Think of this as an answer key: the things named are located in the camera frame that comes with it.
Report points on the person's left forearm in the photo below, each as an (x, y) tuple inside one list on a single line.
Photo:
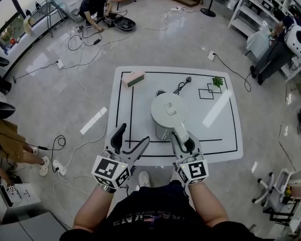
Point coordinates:
[(92, 210)]

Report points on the white round-window backpack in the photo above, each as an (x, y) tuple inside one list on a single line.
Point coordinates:
[(297, 39)]

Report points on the silver wristwatch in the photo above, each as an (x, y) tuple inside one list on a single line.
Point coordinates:
[(106, 188)]

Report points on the person's right forearm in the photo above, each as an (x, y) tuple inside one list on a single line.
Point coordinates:
[(208, 205)]

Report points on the person's black shirt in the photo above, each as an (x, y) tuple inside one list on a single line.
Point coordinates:
[(155, 215)]

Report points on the white electric kettle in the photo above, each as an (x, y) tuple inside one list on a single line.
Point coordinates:
[(168, 112)]

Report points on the small green plant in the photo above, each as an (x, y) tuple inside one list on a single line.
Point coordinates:
[(217, 81)]

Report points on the yellow potted flowers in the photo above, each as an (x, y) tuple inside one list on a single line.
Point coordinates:
[(288, 192)]

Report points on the table with pale blue cloth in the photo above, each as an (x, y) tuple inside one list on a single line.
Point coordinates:
[(256, 43)]

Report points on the white drawer cabinet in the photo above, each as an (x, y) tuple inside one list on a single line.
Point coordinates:
[(25, 194)]

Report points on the black folding rack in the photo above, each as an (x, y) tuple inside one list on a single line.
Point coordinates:
[(49, 14)]

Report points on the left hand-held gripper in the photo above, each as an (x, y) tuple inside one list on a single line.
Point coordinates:
[(106, 169)]

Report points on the person's white shoe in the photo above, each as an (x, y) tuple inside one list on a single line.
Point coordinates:
[(144, 179), (174, 176)]

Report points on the black open round case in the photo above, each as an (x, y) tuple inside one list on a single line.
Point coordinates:
[(124, 24)]

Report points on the black standing fan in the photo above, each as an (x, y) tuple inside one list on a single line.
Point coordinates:
[(207, 11)]

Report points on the person's left white shoe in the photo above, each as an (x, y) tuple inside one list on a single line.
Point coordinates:
[(144, 179)]

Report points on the person's right white shoe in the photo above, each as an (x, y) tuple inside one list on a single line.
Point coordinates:
[(174, 176)]

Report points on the white office chair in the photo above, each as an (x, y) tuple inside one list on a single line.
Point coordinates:
[(278, 184)]

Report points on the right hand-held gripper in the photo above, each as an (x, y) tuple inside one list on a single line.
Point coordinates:
[(194, 171)]

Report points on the pink digital clock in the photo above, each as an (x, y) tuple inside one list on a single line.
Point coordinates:
[(133, 78)]

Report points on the white power strip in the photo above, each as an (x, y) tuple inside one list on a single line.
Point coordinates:
[(60, 64), (59, 167), (211, 55), (176, 8)]

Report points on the white shelf unit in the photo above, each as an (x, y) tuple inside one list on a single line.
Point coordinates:
[(243, 21)]

